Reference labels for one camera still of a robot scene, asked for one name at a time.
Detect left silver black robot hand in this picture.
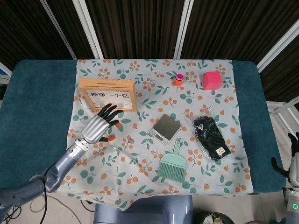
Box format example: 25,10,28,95
81,104,124,145

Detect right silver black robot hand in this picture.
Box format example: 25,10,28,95
271,132,299,187

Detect floral leaf berry tablecloth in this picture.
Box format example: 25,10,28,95
56,59,254,212

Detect white metal rack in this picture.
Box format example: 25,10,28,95
267,98,299,138

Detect teal velvet table cover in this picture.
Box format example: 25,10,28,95
0,59,285,194

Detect silver digital pocket scale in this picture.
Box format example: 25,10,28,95
149,113,182,146

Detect mint green hand brush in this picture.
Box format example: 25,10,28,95
157,138,187,182

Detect dark slatted screen panel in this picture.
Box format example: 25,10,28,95
46,0,99,60
259,46,299,103
181,0,299,68
0,0,73,70
85,0,186,59

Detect black gloves in plastic bag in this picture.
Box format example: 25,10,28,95
186,114,232,162

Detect orange cylinder pink cap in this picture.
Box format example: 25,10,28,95
173,73,185,87

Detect blue-grey robot torso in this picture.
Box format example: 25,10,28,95
93,195,194,224

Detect black trash bin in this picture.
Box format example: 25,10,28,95
193,210,226,224

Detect white blue board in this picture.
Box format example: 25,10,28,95
0,62,12,81

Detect pink foam cube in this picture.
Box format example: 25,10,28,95
202,71,222,91

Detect wooden coin box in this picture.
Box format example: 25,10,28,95
78,78,137,112

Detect black power plug cable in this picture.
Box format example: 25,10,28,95
79,198,94,209

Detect white screen frame post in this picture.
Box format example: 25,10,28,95
72,0,105,59
174,0,194,59
42,0,78,60
256,32,299,73

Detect black floor cable bundle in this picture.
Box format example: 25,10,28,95
0,203,31,224

